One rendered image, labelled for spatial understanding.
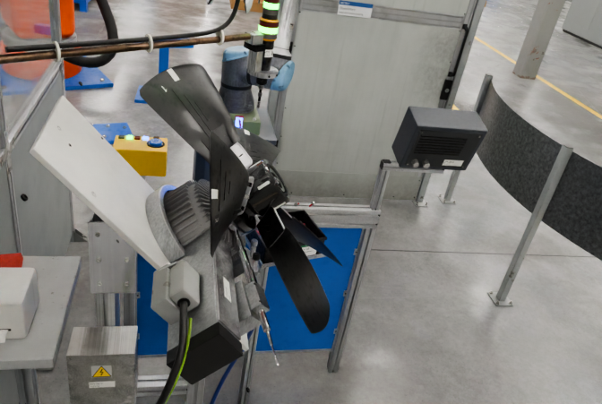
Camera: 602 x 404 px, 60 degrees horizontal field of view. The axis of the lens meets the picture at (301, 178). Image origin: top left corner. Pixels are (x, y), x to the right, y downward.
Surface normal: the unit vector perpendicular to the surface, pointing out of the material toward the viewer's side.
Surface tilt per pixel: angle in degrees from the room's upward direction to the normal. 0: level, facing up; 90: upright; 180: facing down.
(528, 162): 90
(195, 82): 38
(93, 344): 0
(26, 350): 0
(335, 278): 90
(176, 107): 47
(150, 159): 90
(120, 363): 90
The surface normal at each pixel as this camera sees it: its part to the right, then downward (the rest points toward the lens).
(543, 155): -0.94, 0.02
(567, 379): 0.15, -0.86
